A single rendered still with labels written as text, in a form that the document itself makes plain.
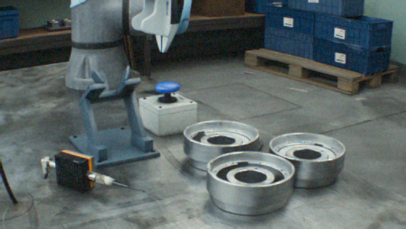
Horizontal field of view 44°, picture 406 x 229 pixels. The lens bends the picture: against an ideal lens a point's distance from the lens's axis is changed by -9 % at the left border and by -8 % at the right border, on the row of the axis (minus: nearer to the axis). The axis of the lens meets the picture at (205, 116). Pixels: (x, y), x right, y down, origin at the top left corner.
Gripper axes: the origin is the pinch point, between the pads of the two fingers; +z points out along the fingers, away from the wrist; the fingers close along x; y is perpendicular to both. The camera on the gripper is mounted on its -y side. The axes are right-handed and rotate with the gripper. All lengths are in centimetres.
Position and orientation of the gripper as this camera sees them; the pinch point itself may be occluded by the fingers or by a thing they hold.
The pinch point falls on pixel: (167, 43)
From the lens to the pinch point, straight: 86.6
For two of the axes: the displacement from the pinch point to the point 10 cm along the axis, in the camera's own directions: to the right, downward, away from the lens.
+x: 5.2, 2.7, -8.1
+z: -0.1, 9.5, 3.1
